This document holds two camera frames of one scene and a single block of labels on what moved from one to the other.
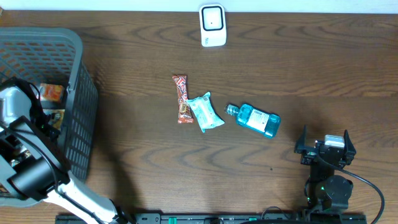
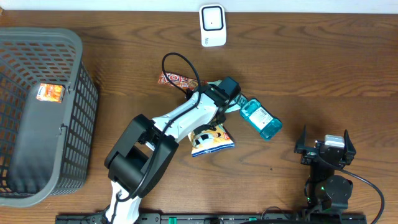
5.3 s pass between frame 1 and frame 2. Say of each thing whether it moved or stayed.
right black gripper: stayed
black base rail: stayed
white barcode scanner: stayed
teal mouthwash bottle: moved
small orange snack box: stayed
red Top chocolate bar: moved
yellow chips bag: moved
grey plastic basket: stayed
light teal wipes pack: moved
